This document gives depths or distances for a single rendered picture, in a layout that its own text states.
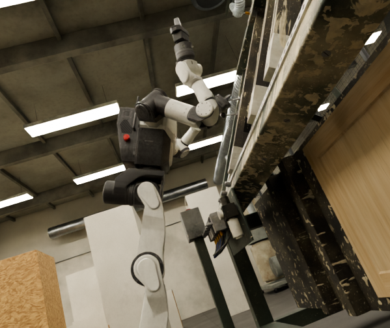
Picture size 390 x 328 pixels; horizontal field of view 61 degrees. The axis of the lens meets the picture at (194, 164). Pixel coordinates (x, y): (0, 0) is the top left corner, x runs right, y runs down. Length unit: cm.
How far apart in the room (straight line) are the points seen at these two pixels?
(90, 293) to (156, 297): 454
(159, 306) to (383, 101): 111
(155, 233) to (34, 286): 183
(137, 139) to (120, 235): 267
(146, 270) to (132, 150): 56
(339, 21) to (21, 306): 301
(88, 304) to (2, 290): 285
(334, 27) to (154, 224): 113
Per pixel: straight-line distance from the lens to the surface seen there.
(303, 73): 77
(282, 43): 101
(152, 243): 153
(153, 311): 150
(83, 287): 602
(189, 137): 218
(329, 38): 70
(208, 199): 578
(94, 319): 593
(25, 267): 325
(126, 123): 169
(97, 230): 426
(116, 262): 415
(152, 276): 146
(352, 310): 138
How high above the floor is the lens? 44
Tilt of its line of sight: 21 degrees up
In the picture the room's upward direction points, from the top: 20 degrees counter-clockwise
